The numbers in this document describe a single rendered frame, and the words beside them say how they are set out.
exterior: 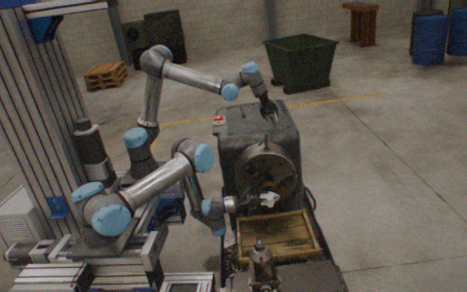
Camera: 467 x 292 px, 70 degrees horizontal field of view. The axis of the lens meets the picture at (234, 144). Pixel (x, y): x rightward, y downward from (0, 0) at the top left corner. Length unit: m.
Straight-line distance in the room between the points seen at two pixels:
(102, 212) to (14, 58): 0.63
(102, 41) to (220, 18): 3.88
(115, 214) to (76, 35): 11.28
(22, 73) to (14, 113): 0.18
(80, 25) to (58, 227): 10.75
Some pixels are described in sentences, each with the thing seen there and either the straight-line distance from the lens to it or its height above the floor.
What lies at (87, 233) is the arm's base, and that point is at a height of 1.22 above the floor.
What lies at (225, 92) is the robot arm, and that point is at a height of 1.57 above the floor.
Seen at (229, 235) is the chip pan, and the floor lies 0.54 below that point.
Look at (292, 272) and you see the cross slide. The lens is 1.41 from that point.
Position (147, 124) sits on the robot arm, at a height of 1.39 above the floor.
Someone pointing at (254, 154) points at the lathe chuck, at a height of 1.23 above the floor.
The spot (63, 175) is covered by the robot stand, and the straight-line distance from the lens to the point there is 1.58.
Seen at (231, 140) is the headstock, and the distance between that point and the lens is 1.81.
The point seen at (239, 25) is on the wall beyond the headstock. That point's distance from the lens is 11.46.
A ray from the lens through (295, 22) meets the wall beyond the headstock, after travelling 11.70.
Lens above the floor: 2.01
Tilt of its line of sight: 26 degrees down
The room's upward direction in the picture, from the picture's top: 8 degrees counter-clockwise
